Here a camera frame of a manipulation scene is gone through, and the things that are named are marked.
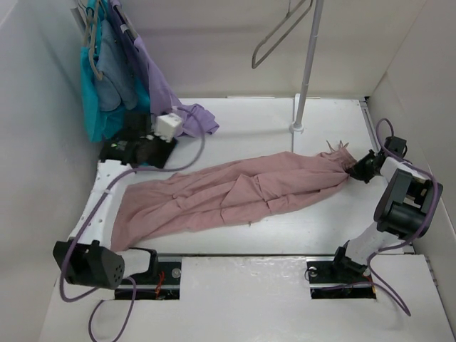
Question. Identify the white rack pole with base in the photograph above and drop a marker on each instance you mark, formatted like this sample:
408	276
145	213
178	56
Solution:
297	127

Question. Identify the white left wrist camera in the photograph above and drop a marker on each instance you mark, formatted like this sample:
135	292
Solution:
166	126

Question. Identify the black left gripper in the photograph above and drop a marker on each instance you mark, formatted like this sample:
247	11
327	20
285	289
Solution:
167	149

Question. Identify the grey empty hanger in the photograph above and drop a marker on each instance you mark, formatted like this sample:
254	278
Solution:
295	13

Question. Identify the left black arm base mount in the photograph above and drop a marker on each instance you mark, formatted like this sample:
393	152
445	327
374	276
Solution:
162	284

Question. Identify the lilac hanging garment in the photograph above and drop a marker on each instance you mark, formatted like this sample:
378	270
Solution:
162	98

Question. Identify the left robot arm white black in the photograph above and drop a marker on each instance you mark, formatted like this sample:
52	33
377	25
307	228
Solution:
87	258

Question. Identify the blue grey hanging garment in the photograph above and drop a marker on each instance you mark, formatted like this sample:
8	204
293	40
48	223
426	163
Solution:
117	86

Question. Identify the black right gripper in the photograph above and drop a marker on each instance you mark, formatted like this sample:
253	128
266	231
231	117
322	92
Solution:
356	170

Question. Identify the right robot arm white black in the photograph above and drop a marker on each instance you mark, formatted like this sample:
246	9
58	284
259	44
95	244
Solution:
405	209

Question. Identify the white left rack pole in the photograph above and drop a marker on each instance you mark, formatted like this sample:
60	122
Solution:
83	18

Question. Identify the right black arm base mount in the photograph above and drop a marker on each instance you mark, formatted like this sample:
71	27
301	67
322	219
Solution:
327	282

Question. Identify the grey hanger with clothes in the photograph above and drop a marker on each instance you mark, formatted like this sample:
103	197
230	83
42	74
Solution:
94	10

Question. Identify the pink trousers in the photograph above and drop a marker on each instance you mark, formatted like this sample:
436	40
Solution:
233	193

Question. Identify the teal hanging garment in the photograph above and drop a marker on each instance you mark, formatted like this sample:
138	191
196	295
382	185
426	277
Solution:
101	125

